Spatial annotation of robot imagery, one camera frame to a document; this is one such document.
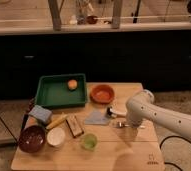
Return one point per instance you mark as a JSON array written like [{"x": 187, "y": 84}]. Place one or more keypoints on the silver metal fork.
[{"x": 123, "y": 124}]

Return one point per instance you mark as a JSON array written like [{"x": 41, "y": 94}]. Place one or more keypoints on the green plastic tray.
[{"x": 53, "y": 91}]

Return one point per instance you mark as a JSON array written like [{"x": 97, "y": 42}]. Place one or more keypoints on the dark maroon bowl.
[{"x": 32, "y": 139}]

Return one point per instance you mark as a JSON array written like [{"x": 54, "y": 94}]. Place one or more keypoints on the orange red bowl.
[{"x": 102, "y": 94}]

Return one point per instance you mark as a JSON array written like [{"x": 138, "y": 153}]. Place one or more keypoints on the brown rectangular block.
[{"x": 74, "y": 126}]

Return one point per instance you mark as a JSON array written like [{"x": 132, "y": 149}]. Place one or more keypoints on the orange ball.
[{"x": 72, "y": 84}]

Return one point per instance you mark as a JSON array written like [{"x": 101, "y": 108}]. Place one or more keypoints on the white small bowl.
[{"x": 56, "y": 137}]

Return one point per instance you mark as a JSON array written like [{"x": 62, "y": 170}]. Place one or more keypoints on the blue sponge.
[{"x": 40, "y": 113}]

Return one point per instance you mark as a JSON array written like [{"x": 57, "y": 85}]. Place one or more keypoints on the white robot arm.
[{"x": 141, "y": 106}]

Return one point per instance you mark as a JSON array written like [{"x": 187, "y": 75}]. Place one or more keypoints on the black handled utensil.
[{"x": 25, "y": 118}]

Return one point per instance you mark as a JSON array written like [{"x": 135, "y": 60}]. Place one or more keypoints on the blue grey cloth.
[{"x": 96, "y": 118}]

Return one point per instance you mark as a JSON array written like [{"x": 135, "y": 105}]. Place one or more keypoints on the green plastic cup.
[{"x": 89, "y": 141}]

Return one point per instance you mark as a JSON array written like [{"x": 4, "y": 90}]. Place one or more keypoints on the yellow wooden handle tool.
[{"x": 56, "y": 122}]

